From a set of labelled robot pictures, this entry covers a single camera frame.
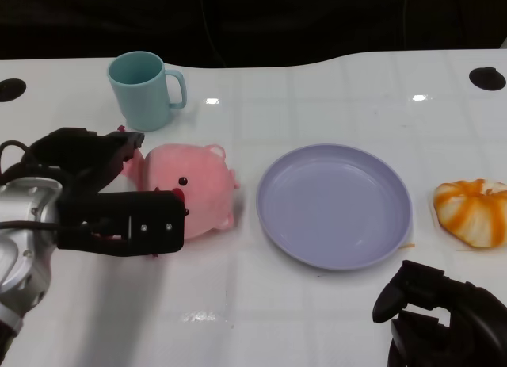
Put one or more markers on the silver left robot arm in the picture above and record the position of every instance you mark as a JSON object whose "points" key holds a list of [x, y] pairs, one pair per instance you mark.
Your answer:
{"points": [[24, 264]]}

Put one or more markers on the small orange scrap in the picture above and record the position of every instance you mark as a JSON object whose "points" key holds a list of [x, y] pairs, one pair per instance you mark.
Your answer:
{"points": [[406, 245]]}

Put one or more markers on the teal plastic mug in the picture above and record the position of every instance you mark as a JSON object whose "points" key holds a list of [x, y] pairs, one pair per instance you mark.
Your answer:
{"points": [[142, 105]]}

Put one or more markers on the pink plush beaver doll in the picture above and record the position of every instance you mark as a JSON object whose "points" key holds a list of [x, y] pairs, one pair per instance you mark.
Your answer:
{"points": [[202, 184]]}

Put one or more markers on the purple plastic plate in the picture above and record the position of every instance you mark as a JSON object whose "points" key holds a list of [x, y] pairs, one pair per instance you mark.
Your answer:
{"points": [[332, 208]]}

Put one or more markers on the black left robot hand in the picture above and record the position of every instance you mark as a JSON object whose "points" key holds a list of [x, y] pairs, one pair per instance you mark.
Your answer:
{"points": [[119, 220]]}

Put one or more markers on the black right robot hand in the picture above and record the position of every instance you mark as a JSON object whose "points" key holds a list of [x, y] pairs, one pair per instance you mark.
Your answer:
{"points": [[479, 331]]}

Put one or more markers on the orange and white bread toy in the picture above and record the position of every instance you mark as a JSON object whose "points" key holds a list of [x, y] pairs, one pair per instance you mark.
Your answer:
{"points": [[473, 214]]}

